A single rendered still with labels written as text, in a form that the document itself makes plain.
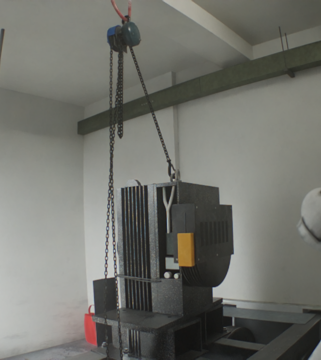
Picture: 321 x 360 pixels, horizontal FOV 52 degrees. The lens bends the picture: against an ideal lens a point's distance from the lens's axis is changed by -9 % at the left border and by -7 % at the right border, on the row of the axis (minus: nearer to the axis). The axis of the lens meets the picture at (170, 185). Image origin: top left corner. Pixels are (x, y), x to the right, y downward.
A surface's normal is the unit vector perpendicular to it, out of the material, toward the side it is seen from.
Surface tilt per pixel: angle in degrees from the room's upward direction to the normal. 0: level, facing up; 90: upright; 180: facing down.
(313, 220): 82
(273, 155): 90
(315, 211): 76
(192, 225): 90
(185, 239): 90
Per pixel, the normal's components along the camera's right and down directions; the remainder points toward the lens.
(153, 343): -0.65, -0.06
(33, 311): 0.76, -0.10
